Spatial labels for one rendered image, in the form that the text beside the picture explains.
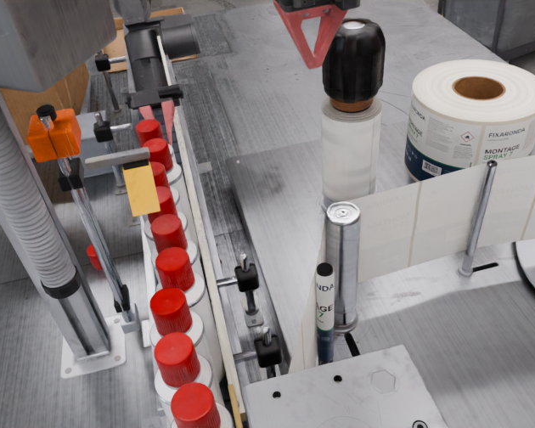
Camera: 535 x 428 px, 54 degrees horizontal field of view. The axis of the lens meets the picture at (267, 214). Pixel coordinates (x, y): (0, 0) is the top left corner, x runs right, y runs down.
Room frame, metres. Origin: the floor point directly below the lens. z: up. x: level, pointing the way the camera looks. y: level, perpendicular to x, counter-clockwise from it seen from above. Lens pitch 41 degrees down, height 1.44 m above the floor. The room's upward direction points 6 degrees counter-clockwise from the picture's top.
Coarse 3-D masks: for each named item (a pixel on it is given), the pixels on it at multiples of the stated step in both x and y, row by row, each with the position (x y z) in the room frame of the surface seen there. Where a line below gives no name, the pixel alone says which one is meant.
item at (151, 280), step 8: (128, 64) 1.09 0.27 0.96; (128, 72) 1.05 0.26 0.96; (128, 80) 1.01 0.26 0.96; (136, 112) 0.87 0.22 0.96; (136, 120) 0.85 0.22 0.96; (136, 136) 0.79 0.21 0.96; (136, 144) 0.76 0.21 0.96; (144, 240) 0.52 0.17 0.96; (144, 248) 0.51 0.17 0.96; (144, 256) 0.49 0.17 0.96; (144, 264) 0.48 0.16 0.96; (152, 272) 0.46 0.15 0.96; (152, 280) 0.45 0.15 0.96; (152, 288) 0.44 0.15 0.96; (152, 320) 0.39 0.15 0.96; (152, 352) 0.34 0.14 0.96; (160, 408) 0.27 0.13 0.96; (160, 416) 0.27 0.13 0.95
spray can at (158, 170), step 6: (150, 162) 0.53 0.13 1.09; (156, 162) 0.52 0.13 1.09; (156, 168) 0.51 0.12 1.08; (162, 168) 0.51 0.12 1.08; (156, 174) 0.50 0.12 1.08; (162, 174) 0.50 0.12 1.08; (156, 180) 0.50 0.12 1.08; (162, 180) 0.50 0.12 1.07; (156, 186) 0.50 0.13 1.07; (162, 186) 0.50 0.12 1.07; (168, 186) 0.51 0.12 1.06; (174, 192) 0.51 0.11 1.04; (174, 198) 0.50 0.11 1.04; (180, 204) 0.51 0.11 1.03; (180, 210) 0.50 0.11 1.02; (144, 216) 0.49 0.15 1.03; (144, 222) 0.50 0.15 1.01
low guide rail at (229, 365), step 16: (160, 48) 1.26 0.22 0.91; (176, 112) 0.94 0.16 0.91; (176, 128) 0.88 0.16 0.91; (192, 192) 0.68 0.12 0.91; (192, 208) 0.64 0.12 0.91; (208, 256) 0.53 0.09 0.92; (208, 272) 0.50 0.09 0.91; (208, 288) 0.47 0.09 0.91; (224, 320) 0.41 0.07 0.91; (224, 336) 0.39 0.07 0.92; (224, 352) 0.36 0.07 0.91; (240, 400) 0.30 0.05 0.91; (240, 416) 0.29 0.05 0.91
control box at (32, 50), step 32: (0, 0) 0.32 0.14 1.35; (32, 0) 0.34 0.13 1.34; (64, 0) 0.36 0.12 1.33; (96, 0) 0.39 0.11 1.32; (0, 32) 0.33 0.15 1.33; (32, 32) 0.33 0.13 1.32; (64, 32) 0.36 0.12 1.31; (96, 32) 0.38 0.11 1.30; (0, 64) 0.33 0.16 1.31; (32, 64) 0.32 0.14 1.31; (64, 64) 0.35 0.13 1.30
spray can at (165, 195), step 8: (160, 192) 0.47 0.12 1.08; (168, 192) 0.46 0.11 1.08; (160, 200) 0.45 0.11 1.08; (168, 200) 0.45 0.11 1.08; (160, 208) 0.45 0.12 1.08; (168, 208) 0.45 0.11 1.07; (176, 208) 0.46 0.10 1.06; (152, 216) 0.45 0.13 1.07; (184, 216) 0.47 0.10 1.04; (144, 224) 0.46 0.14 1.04; (184, 224) 0.46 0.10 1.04; (144, 232) 0.45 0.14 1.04; (184, 232) 0.45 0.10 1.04; (152, 240) 0.44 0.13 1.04; (152, 248) 0.44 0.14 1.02
